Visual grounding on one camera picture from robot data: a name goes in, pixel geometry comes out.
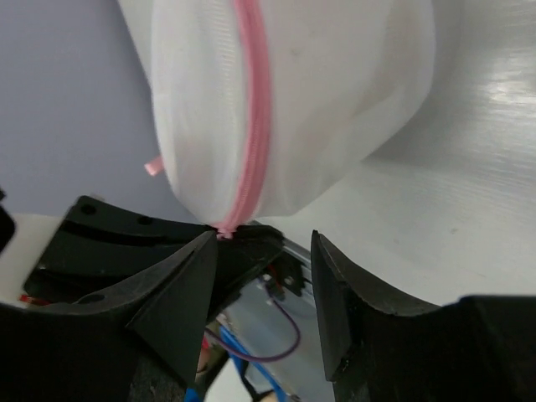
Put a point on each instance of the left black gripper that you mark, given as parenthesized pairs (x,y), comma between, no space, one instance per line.
(97,245)

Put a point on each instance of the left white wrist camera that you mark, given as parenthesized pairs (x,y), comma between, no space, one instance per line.
(32,235)

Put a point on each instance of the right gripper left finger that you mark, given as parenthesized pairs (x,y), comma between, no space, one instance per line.
(164,307)

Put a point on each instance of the white mesh laundry bag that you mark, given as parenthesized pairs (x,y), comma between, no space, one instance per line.
(260,107)

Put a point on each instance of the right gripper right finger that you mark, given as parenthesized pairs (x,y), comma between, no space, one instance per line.
(373,332)

